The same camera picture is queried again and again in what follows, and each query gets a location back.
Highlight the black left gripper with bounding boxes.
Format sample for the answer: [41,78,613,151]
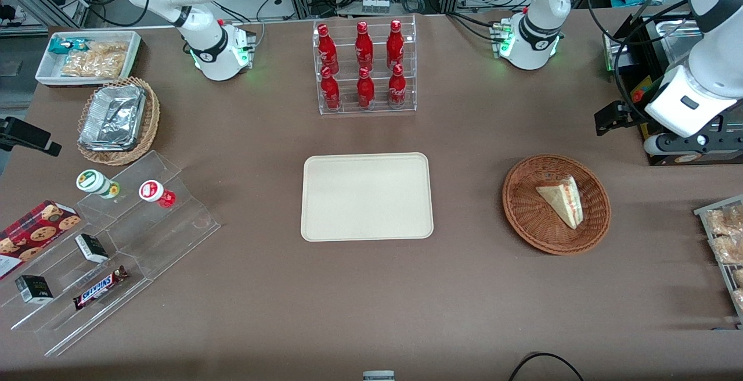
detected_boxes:
[594,100,743,153]

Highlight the triangle sandwich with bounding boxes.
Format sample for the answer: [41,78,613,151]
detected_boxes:
[535,175,583,231]

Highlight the light oval wicker basket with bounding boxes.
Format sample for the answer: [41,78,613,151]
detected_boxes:
[77,76,161,167]

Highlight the brown round wicker basket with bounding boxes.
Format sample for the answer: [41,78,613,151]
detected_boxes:
[502,154,612,256]

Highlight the cream plastic tray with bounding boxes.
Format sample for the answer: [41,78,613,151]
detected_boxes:
[300,152,435,243]

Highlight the white rectangular plastic bin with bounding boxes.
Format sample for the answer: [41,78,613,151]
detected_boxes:
[35,30,143,88]

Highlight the green-lid white cup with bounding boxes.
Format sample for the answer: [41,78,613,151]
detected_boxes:
[75,169,121,200]

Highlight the black box appliance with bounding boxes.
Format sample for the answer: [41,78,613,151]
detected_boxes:
[603,12,743,166]

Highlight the silver foil trays stack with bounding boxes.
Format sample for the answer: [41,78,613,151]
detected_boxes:
[78,83,147,153]

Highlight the beige snack bag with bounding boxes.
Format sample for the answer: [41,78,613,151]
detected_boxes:
[60,50,127,79]
[87,41,129,57]

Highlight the teal snack packet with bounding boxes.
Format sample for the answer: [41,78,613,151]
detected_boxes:
[48,37,89,56]

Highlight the red chocolate cookie box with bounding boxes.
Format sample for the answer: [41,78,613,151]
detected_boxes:
[0,199,82,281]

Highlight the small black box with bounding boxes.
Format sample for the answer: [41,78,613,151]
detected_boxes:
[74,233,110,264]
[14,274,55,304]

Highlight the red-lid white cup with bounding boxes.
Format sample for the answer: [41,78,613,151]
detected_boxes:
[138,179,177,209]

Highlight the wrapped pastry bag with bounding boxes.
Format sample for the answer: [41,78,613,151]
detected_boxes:
[710,235,743,265]
[705,204,743,238]

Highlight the clear acrylic stepped stand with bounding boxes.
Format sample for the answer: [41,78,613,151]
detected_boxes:
[0,149,222,358]

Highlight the Snickers chocolate bar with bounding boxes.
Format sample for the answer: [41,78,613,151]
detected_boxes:
[72,265,130,311]

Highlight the red cola bottle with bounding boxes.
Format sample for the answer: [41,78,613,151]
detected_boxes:
[356,67,376,110]
[386,19,405,70]
[355,21,374,73]
[388,63,407,108]
[320,66,341,111]
[317,23,340,75]

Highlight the clear acrylic bottle rack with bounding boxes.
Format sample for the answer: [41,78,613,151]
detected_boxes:
[313,15,418,116]

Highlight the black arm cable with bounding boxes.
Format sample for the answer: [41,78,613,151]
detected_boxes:
[586,0,700,127]

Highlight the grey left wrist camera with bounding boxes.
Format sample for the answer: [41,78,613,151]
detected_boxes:
[643,134,718,157]

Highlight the grey wire rack tray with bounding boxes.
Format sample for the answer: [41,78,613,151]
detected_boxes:
[693,194,743,325]

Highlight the black table-edge cable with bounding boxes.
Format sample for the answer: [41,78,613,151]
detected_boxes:
[507,351,585,381]

